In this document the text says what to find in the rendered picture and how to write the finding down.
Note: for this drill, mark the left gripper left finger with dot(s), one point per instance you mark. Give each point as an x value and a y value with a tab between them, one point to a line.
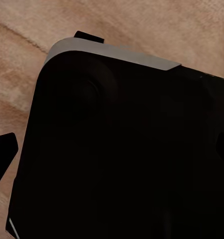
8	150

